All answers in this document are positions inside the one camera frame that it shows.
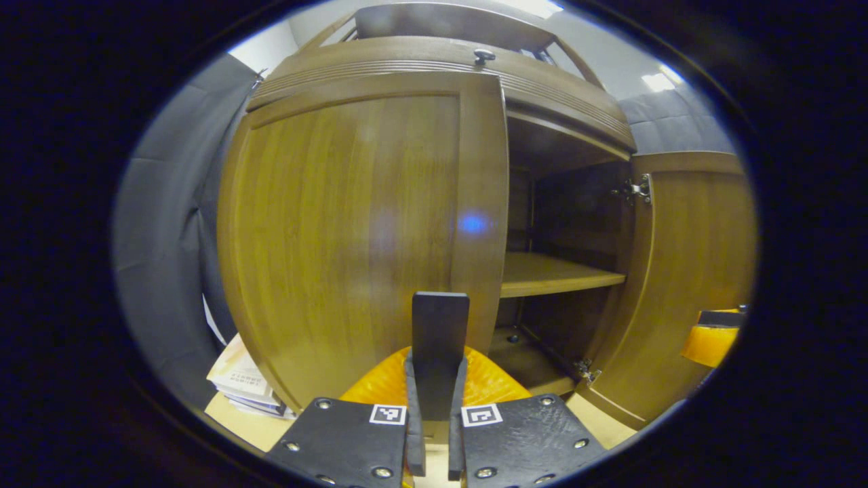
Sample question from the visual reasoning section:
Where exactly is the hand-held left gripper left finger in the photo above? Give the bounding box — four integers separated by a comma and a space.
264, 347, 427, 488

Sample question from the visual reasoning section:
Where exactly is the wooden drawer with black knob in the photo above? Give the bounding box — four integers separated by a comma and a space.
248, 35, 637, 153

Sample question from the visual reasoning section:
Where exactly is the small ceiling light panel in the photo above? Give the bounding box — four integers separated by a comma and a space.
642, 64, 686, 93

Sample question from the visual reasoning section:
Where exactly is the wooden shoe cabinet door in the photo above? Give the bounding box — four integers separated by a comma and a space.
575, 150, 757, 432
217, 71, 509, 422

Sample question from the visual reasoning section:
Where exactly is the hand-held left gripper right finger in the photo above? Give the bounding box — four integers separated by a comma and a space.
448, 346, 608, 488

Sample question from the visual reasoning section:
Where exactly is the thick white and orange book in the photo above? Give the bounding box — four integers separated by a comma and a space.
207, 333, 274, 401

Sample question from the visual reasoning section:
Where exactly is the long ceiling light panel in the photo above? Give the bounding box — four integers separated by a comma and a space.
495, 0, 565, 19

